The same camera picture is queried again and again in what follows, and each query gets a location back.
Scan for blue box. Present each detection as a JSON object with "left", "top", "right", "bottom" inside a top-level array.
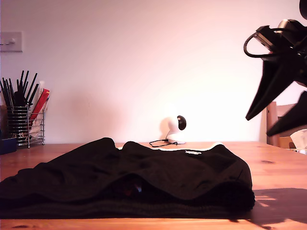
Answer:
[{"left": 0, "top": 138, "right": 17, "bottom": 156}]

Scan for thin black webcam cable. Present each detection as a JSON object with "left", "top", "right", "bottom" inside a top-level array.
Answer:
[{"left": 148, "top": 139, "right": 178, "bottom": 148}]

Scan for white paper sleeve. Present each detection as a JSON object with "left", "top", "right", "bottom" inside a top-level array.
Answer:
[{"left": 37, "top": 80, "right": 47, "bottom": 96}]

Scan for tan cardboard box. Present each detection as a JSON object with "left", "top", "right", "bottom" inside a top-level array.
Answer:
[{"left": 279, "top": 136, "right": 296, "bottom": 149}]

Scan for white round webcam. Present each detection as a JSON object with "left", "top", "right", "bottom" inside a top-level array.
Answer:
[{"left": 167, "top": 115, "right": 188, "bottom": 145}]

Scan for metal wire utensil holder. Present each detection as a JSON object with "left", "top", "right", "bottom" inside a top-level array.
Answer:
[{"left": 6, "top": 106, "right": 46, "bottom": 147}]

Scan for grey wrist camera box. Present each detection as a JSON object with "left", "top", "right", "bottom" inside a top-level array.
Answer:
[{"left": 255, "top": 19, "right": 299, "bottom": 53}]

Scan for black camera cable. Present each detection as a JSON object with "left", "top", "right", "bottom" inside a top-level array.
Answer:
[{"left": 243, "top": 33, "right": 275, "bottom": 58}]

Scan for white light switch plate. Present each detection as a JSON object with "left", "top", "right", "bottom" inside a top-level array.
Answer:
[{"left": 0, "top": 31, "right": 24, "bottom": 53}]

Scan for white tissue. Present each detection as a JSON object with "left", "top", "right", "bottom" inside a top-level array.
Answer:
[{"left": 289, "top": 128, "right": 307, "bottom": 150}]

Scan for red paper packet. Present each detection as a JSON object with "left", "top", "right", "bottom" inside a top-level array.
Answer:
[{"left": 29, "top": 89, "right": 50, "bottom": 120}]

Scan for wooden chair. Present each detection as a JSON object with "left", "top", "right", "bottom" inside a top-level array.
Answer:
[{"left": 266, "top": 102, "right": 307, "bottom": 149}]

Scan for black shorts with white hem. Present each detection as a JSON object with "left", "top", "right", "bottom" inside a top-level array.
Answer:
[{"left": 0, "top": 137, "right": 256, "bottom": 220}]

